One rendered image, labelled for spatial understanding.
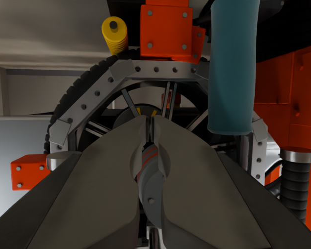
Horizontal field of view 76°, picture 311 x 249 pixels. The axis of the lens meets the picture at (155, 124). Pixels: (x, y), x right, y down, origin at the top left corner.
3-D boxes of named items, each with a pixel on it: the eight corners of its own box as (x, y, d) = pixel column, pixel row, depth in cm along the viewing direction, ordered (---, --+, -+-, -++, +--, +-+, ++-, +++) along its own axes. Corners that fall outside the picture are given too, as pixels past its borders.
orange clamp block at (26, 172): (61, 153, 54) (26, 153, 53) (50, 161, 46) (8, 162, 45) (62, 178, 55) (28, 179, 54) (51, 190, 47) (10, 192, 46)
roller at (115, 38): (112, 47, 72) (113, 64, 72) (99, 10, 43) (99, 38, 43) (129, 48, 72) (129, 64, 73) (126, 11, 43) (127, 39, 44)
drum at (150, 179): (136, 139, 55) (136, 188, 56) (138, 162, 34) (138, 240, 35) (186, 139, 56) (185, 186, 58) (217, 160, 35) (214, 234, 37)
